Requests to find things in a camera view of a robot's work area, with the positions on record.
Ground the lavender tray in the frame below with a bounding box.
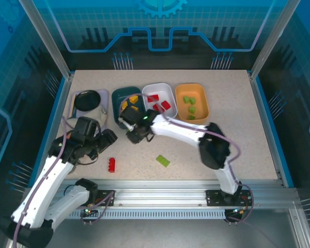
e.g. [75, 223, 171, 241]
[71, 89, 110, 130]

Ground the orange plastic container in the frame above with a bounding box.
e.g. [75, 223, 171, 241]
[175, 83, 210, 125]

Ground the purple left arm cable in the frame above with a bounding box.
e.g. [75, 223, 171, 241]
[11, 117, 117, 248]

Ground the aluminium front rail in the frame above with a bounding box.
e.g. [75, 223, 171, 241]
[22, 179, 302, 210]

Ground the slotted metal cable duct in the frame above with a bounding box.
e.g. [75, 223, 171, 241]
[67, 209, 227, 220]

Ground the teal plastic container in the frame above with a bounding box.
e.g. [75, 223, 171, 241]
[111, 86, 143, 130]

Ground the aluminium frame post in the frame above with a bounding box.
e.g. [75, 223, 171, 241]
[18, 0, 74, 80]
[249, 0, 302, 81]

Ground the black round plate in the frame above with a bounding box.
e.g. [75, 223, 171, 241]
[74, 89, 102, 112]

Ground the white plastic container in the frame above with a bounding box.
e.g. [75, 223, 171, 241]
[142, 82, 178, 119]

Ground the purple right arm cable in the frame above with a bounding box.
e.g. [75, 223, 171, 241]
[120, 92, 255, 224]

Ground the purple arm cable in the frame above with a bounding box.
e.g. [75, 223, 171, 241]
[11, 117, 117, 248]
[120, 92, 255, 224]

